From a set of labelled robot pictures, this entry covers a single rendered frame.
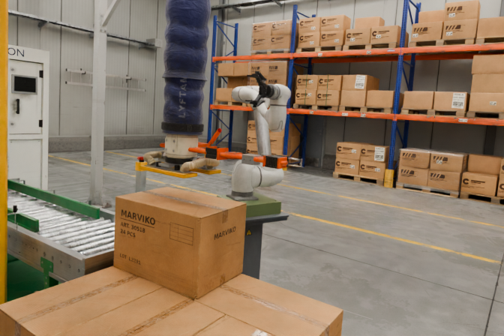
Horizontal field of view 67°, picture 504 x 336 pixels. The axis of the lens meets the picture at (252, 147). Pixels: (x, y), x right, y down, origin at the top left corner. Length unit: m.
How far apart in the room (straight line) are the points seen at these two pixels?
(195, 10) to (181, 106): 0.48
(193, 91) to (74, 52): 10.38
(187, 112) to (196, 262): 0.75
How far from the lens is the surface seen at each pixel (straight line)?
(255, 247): 2.79
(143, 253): 2.14
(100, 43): 5.65
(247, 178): 2.65
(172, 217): 1.94
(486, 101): 8.59
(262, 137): 2.81
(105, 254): 2.38
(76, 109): 12.25
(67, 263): 2.48
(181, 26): 2.04
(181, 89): 2.01
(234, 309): 1.90
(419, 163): 8.72
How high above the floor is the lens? 1.45
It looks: 5 degrees down
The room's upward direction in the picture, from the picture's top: 4 degrees clockwise
